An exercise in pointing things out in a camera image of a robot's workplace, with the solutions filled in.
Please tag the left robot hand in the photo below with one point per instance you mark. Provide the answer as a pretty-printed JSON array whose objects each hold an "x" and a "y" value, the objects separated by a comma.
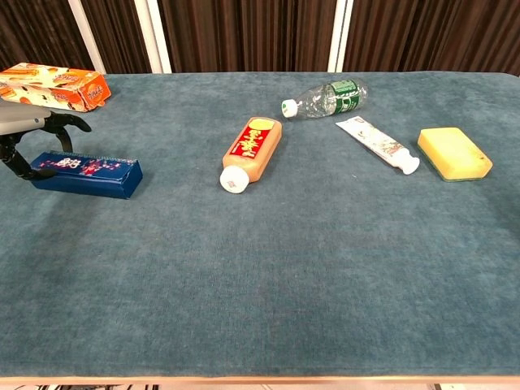
[{"x": 20, "y": 120}]

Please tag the blue glasses case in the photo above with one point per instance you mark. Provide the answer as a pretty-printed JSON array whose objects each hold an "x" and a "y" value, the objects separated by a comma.
[{"x": 93, "y": 178}]

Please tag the orange biscuit box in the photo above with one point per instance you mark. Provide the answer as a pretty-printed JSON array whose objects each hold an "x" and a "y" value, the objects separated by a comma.
[{"x": 53, "y": 87}]

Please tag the sauce bottle with red label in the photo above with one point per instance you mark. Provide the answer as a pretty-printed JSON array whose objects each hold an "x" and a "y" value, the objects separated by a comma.
[{"x": 252, "y": 150}]

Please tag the dark brown pleated curtain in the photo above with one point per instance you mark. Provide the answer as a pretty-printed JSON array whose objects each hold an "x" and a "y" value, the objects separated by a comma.
[{"x": 243, "y": 36}]

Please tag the teal table cloth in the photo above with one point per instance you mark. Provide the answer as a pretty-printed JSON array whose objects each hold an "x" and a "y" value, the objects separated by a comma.
[{"x": 284, "y": 264}]

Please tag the clear bottle with green label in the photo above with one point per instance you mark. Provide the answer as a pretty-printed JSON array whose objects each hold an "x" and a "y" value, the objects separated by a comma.
[{"x": 325, "y": 99}]

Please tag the white toothpaste tube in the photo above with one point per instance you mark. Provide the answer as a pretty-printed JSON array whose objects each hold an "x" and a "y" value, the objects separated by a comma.
[{"x": 378, "y": 142}]

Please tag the yellow sponge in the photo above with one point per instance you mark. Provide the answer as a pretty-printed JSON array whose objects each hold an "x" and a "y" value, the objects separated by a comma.
[{"x": 453, "y": 152}]

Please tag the thin white metal post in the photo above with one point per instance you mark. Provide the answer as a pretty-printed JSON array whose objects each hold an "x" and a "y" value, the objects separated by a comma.
[{"x": 87, "y": 36}]

